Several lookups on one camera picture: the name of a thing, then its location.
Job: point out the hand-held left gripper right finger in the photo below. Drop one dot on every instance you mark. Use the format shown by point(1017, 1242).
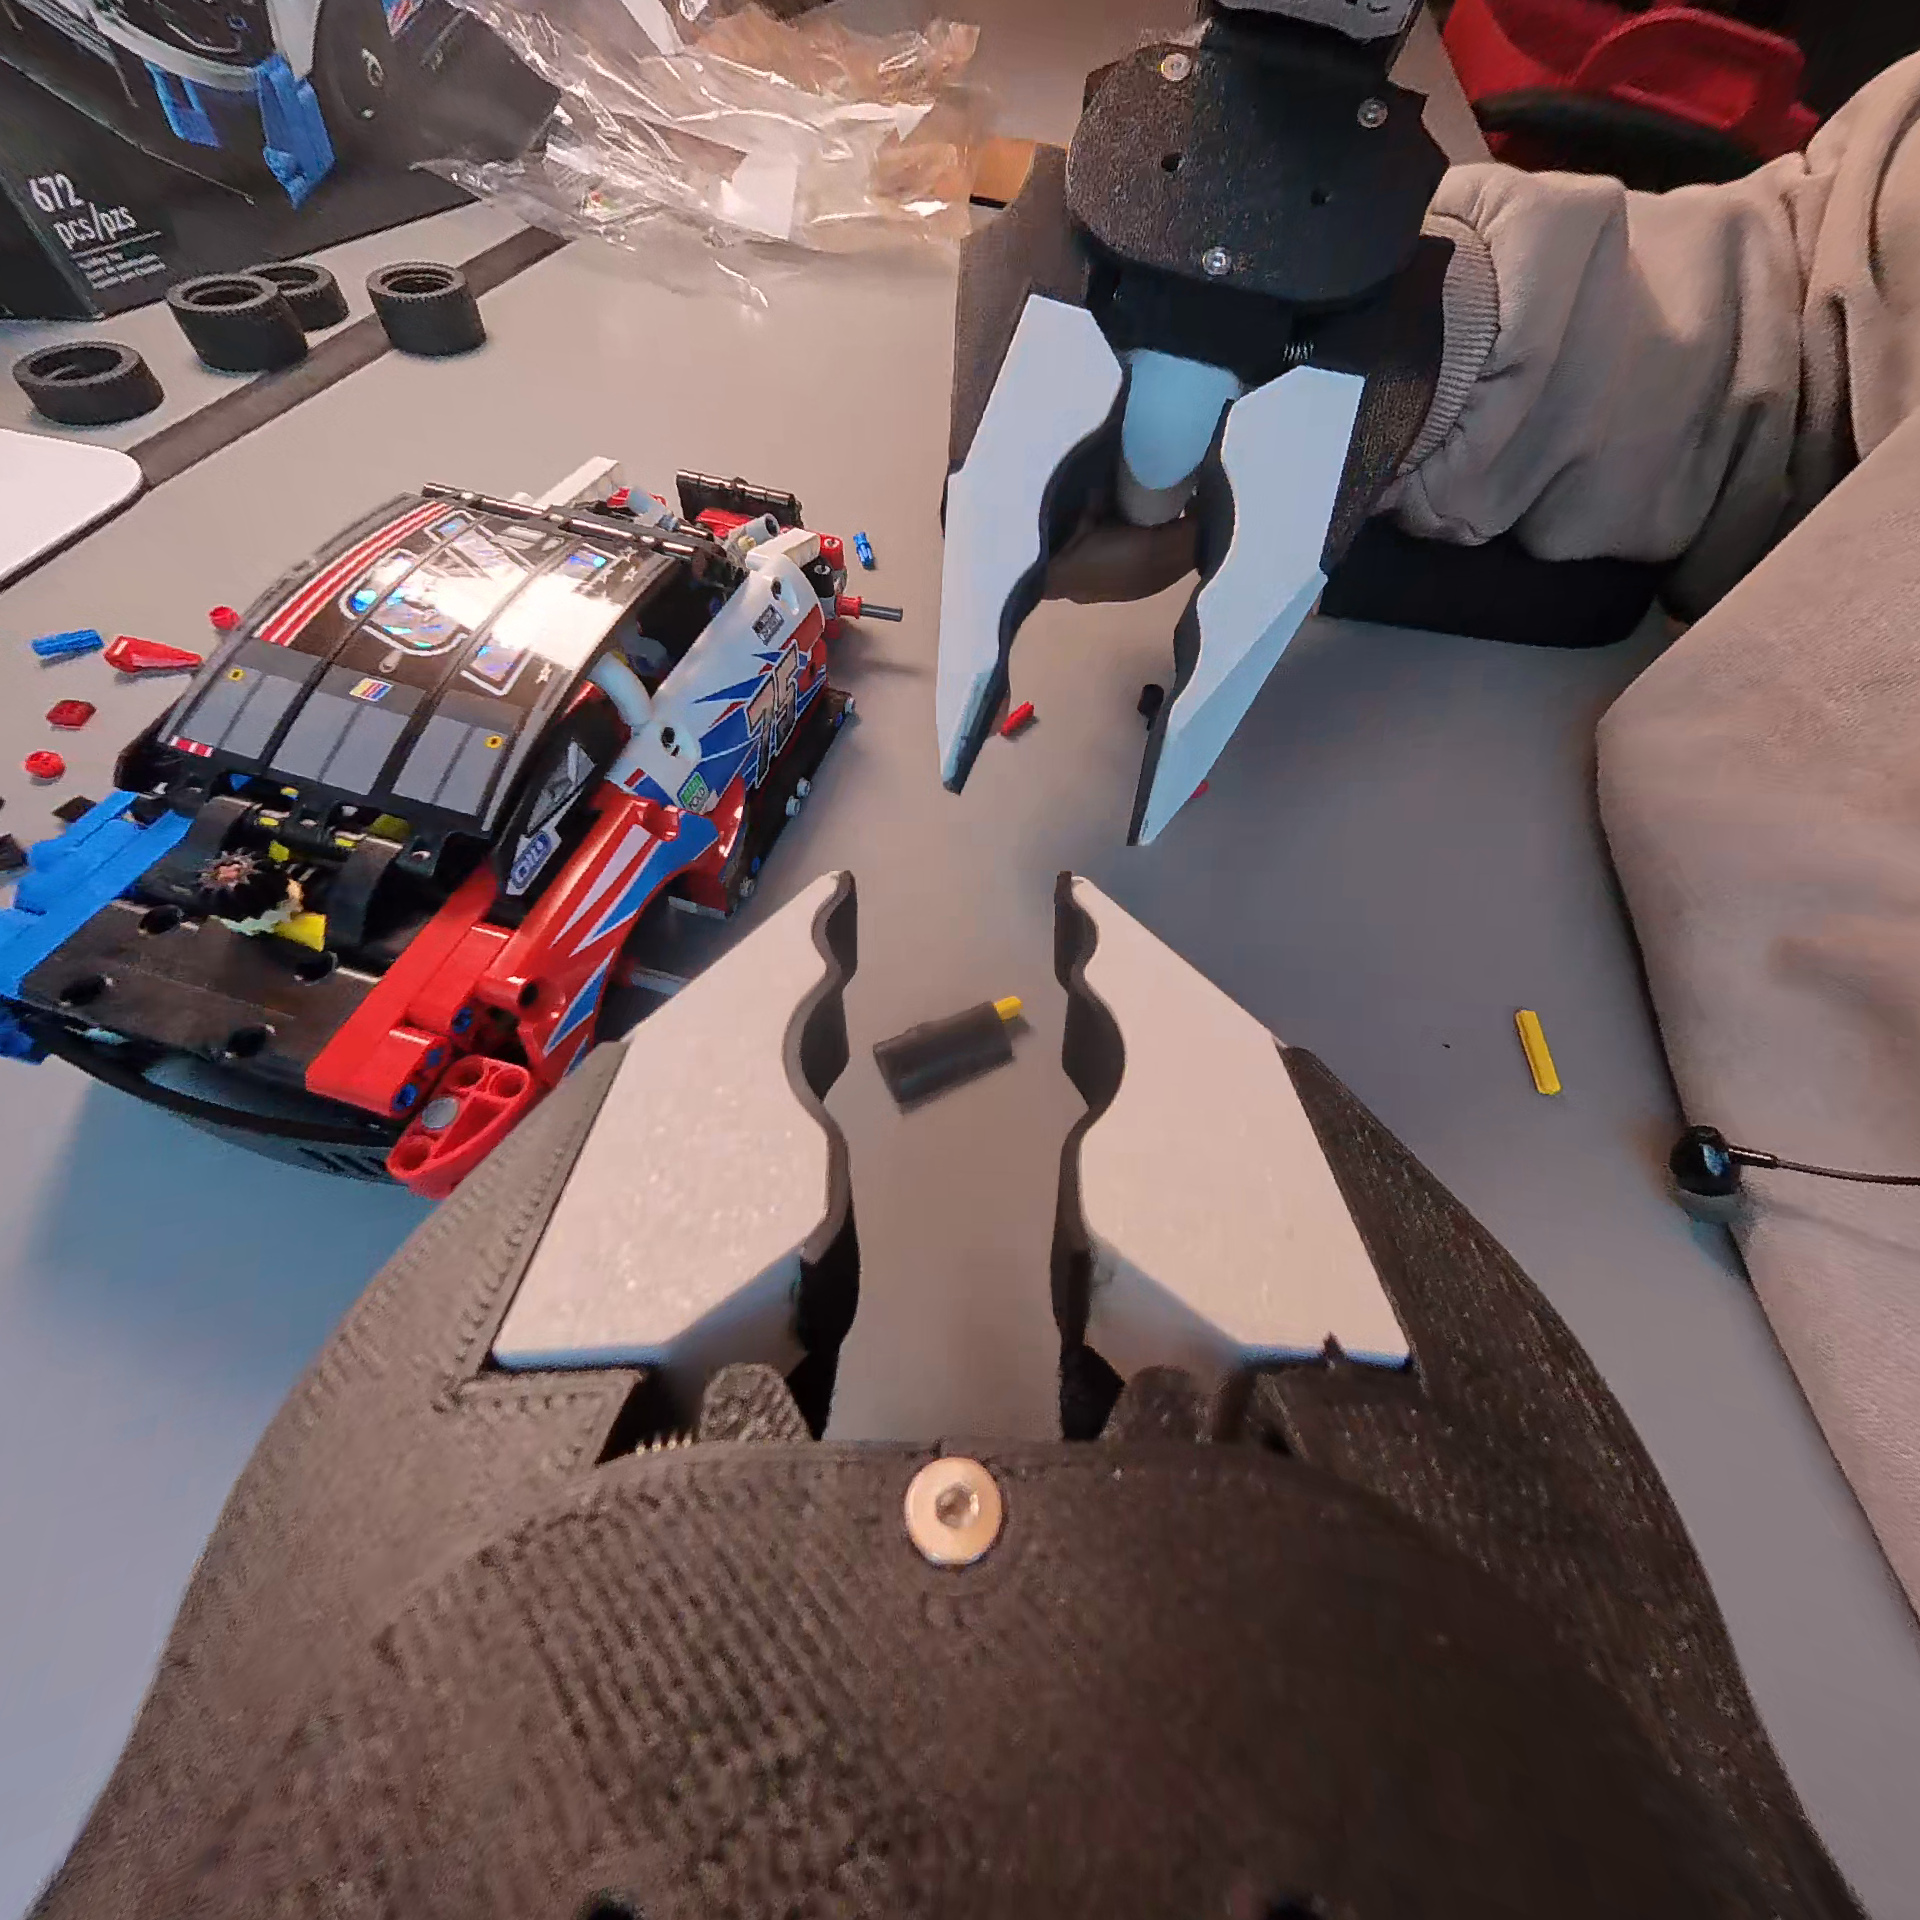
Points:
point(1215, 1185)

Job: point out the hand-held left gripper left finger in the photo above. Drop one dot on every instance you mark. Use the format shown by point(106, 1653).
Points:
point(691, 1185)

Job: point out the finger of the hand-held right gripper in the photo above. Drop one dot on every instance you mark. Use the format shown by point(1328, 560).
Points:
point(1020, 450)
point(1276, 525)

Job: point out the black lego tube connector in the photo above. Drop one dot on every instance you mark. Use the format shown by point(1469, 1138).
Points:
point(938, 1053)

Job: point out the person's right forearm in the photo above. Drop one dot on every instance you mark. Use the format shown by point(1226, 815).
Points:
point(1650, 346)

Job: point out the black rubber lego tire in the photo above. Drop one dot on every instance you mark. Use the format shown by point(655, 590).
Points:
point(88, 393)
point(225, 329)
point(319, 294)
point(428, 319)

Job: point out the red blue lego race car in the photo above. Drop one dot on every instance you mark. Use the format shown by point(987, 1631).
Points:
point(421, 629)

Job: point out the red lego wedge piece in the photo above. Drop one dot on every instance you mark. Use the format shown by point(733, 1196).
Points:
point(149, 654)

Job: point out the blue lego axle pin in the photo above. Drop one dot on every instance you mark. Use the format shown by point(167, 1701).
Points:
point(66, 642)

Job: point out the black lego set box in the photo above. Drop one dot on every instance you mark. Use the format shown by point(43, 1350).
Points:
point(181, 120)

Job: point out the dark cloth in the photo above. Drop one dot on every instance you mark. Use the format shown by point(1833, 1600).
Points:
point(1499, 592)

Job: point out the red chair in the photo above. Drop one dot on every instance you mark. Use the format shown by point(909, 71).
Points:
point(1621, 60)

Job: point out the clear plastic bag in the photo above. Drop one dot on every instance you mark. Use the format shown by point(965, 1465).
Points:
point(720, 136)

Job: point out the person's beige clothing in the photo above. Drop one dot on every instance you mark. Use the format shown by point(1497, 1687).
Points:
point(1799, 902)

